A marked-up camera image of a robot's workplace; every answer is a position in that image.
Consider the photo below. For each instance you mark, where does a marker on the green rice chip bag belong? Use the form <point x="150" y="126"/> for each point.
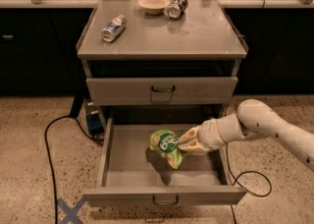
<point x="165" y="143"/>

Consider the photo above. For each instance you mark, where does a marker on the blue silver soda can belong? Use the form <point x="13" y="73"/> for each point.
<point x="114" y="28"/>

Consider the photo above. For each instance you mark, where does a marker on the blue power box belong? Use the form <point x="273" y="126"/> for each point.
<point x="92" y="118"/>

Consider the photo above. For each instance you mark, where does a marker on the open middle grey drawer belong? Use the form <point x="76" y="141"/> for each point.
<point x="131" y="174"/>

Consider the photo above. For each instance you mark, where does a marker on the blue tape cross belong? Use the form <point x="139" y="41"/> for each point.
<point x="71" y="213"/>

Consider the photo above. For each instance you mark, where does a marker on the grey drawer cabinet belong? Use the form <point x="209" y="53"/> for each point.
<point x="201" y="44"/>

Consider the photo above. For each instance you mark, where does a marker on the beige ceramic bowl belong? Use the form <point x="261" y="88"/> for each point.
<point x="153" y="7"/>

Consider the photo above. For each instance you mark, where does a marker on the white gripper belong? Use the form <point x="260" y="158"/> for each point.
<point x="210" y="135"/>

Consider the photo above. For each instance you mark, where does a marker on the closed upper grey drawer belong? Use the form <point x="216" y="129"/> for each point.
<point x="161" y="91"/>

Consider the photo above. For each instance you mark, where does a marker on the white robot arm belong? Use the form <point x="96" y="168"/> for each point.
<point x="253" y="120"/>

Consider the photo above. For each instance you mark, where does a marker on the dark counter cabinets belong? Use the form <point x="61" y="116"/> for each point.
<point x="38" y="51"/>

